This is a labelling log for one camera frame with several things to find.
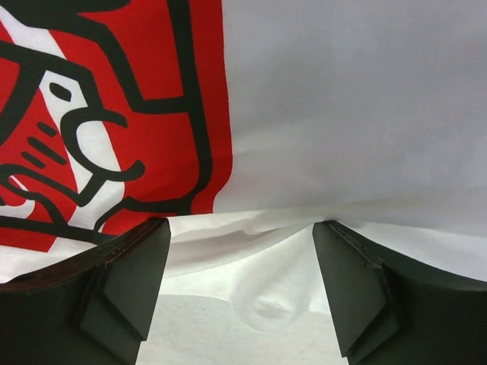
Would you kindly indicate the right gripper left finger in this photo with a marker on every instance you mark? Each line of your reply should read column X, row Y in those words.
column 93, row 308

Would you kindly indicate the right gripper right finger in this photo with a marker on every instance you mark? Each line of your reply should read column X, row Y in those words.
column 388, row 308

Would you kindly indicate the white t-shirt with red print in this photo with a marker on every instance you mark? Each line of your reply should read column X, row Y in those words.
column 244, row 122

